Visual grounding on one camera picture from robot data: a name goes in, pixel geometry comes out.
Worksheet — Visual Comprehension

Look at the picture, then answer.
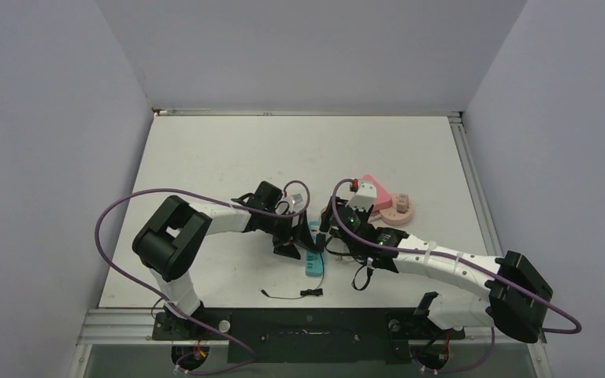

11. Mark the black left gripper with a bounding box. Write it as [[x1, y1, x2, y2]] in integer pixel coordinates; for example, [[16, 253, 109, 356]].
[[260, 209, 314, 259]]

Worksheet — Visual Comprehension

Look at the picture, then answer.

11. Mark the teal power strip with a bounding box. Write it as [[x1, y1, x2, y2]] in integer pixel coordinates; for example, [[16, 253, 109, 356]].
[[304, 220, 324, 278]]

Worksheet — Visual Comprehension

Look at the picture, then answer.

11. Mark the pink triangular power strip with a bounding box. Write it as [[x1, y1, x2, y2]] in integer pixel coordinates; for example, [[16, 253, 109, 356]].
[[362, 174, 393, 213]]

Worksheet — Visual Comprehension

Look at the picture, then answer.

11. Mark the black plug with thin cable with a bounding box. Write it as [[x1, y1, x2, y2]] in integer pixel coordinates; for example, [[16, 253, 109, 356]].
[[260, 250, 326, 300]]

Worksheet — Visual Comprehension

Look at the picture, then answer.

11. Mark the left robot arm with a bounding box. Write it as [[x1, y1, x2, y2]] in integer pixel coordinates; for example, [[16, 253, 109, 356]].
[[132, 181, 318, 339]]

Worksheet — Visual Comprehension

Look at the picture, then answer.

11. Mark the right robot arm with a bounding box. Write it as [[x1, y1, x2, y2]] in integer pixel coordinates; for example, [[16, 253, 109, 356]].
[[321, 202, 553, 343]]

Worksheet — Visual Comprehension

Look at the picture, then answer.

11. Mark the beige plug on round socket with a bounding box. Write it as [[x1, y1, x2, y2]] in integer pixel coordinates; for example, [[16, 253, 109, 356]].
[[394, 194, 410, 213]]

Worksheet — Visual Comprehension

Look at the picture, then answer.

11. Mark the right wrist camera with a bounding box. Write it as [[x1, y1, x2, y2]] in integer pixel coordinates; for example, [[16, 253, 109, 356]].
[[347, 179, 377, 213]]

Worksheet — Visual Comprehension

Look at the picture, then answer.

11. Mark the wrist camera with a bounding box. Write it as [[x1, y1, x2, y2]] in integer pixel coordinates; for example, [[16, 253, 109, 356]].
[[276, 193, 306, 214], [347, 179, 377, 213]]

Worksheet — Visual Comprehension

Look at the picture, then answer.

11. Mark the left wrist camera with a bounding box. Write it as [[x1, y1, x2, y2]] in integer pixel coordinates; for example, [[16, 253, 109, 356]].
[[276, 193, 306, 214]]

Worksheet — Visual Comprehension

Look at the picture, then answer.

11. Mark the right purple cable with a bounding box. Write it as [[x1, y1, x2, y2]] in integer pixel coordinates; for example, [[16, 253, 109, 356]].
[[329, 178, 583, 376]]

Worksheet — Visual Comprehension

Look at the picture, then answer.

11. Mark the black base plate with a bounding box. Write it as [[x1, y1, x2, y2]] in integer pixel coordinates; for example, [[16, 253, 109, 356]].
[[151, 308, 466, 364]]

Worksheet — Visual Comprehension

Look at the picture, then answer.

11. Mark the aluminium table frame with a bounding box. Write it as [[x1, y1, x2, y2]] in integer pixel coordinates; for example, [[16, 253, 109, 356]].
[[67, 108, 554, 378]]

